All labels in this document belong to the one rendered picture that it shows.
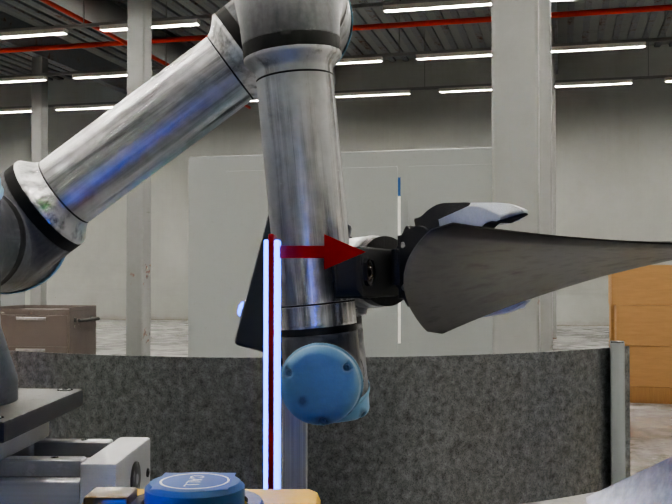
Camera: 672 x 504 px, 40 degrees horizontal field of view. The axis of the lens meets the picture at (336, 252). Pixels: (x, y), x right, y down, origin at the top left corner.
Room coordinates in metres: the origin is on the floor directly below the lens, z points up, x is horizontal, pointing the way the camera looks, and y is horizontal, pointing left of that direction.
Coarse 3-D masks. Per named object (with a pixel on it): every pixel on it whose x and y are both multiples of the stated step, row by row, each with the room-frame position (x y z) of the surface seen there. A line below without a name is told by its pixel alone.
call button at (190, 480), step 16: (160, 480) 0.37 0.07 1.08; (176, 480) 0.37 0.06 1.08; (192, 480) 0.37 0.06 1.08; (208, 480) 0.37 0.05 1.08; (224, 480) 0.37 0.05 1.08; (240, 480) 0.38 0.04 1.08; (144, 496) 0.37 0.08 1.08; (160, 496) 0.36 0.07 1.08; (176, 496) 0.36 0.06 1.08; (192, 496) 0.36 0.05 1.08; (208, 496) 0.36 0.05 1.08; (224, 496) 0.36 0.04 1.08; (240, 496) 0.37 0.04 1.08
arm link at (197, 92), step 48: (192, 48) 1.01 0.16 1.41; (240, 48) 0.97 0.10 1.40; (144, 96) 1.00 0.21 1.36; (192, 96) 0.99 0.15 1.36; (240, 96) 1.01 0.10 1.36; (96, 144) 1.00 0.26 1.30; (144, 144) 1.00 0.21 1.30; (192, 144) 1.04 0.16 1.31; (48, 192) 1.00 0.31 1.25; (96, 192) 1.01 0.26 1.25; (48, 240) 1.01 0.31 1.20
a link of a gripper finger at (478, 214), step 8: (464, 208) 0.81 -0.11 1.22; (472, 208) 0.80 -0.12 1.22; (480, 208) 0.79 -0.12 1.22; (488, 208) 0.79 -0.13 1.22; (496, 208) 0.78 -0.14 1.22; (504, 208) 0.78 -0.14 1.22; (512, 208) 0.77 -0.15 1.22; (520, 208) 0.77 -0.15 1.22; (448, 216) 0.82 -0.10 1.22; (456, 216) 0.82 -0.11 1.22; (464, 216) 0.81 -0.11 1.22; (472, 216) 0.80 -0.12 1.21; (480, 216) 0.79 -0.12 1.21; (488, 216) 0.78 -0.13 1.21; (496, 216) 0.78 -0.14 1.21; (504, 216) 0.77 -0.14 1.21; (512, 216) 0.77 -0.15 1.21; (520, 216) 0.77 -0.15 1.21; (440, 224) 0.83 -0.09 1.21; (472, 224) 0.80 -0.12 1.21; (480, 224) 0.79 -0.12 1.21; (488, 224) 0.79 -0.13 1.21; (496, 224) 0.79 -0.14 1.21; (504, 224) 0.84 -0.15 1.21
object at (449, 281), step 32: (448, 224) 0.53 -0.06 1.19; (416, 256) 0.58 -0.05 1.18; (448, 256) 0.58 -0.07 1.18; (480, 256) 0.58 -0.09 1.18; (512, 256) 0.59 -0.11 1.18; (544, 256) 0.59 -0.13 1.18; (576, 256) 0.59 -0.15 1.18; (608, 256) 0.60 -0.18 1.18; (640, 256) 0.62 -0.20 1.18; (416, 288) 0.65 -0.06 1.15; (448, 288) 0.65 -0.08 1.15; (480, 288) 0.67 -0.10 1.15; (512, 288) 0.68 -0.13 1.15; (544, 288) 0.70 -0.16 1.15; (448, 320) 0.72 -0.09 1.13
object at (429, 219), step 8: (432, 208) 0.84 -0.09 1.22; (440, 208) 0.83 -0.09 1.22; (448, 208) 0.82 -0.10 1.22; (456, 208) 0.82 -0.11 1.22; (424, 216) 0.85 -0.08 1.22; (432, 216) 0.84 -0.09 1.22; (440, 216) 0.83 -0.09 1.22; (416, 224) 0.86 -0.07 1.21; (424, 224) 0.85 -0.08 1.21; (432, 224) 0.84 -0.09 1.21
